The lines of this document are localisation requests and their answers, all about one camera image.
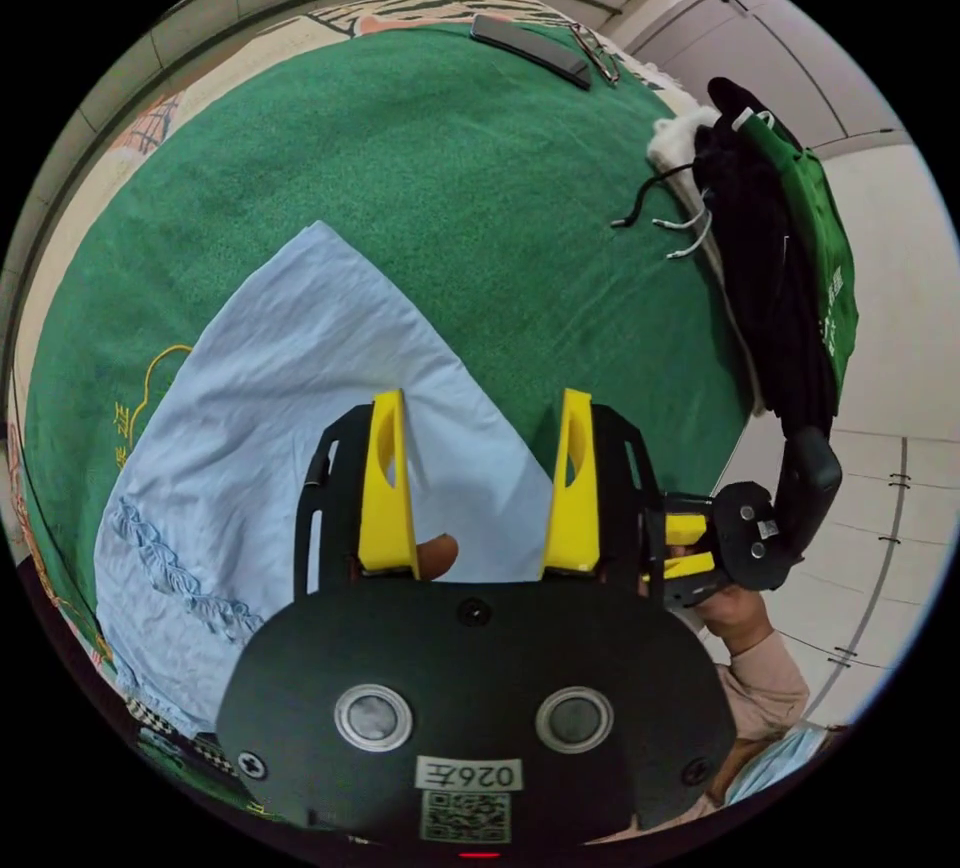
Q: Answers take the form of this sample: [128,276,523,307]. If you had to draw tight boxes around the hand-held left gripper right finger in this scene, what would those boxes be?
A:
[539,387,602,578]

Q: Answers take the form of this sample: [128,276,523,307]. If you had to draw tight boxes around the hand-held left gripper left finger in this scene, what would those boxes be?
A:
[357,390,422,578]

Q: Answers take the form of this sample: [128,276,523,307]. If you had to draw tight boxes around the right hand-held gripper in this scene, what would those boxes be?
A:
[641,480,805,611]

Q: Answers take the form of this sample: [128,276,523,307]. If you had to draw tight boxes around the light blue pants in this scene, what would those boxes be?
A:
[93,219,558,734]

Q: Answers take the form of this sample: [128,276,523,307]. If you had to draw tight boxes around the person's right forearm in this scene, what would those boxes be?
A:
[712,630,814,742]

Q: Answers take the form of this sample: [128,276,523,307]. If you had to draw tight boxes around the person's left hand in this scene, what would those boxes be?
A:
[416,533,460,582]

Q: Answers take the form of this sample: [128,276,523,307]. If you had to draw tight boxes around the person's right hand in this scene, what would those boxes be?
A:
[695,581,775,653]

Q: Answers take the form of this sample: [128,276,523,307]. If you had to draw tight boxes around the person's body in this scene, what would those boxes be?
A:
[599,721,853,843]

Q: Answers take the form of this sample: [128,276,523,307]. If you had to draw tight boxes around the pile of clothes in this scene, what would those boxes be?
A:
[611,76,861,428]

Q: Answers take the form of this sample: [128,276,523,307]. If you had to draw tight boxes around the eyeglasses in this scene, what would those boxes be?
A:
[567,21,624,88]

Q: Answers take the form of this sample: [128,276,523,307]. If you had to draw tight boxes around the zebra striped pillow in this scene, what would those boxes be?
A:
[303,0,558,39]

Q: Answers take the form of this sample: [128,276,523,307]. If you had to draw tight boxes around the white cupboard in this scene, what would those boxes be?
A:
[623,0,915,151]

